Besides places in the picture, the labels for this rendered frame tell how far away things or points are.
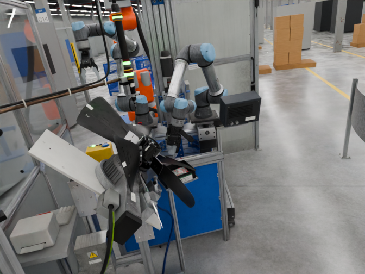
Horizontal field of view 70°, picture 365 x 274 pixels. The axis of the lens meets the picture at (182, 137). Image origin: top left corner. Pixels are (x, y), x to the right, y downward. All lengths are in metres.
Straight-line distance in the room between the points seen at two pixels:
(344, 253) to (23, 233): 2.16
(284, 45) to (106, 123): 8.39
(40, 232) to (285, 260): 1.72
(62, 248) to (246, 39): 2.84
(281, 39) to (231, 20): 6.05
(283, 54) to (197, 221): 7.75
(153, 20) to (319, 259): 2.20
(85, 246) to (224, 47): 2.61
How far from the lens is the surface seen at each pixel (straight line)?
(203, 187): 2.04
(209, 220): 2.25
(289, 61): 9.43
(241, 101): 1.78
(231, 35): 3.30
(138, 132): 1.48
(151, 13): 2.16
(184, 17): 3.15
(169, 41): 2.17
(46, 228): 1.41
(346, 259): 2.46
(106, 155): 1.77
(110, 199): 1.06
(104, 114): 1.28
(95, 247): 1.40
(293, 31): 9.30
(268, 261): 2.31
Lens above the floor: 1.74
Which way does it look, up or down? 23 degrees down
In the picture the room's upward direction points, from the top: 8 degrees counter-clockwise
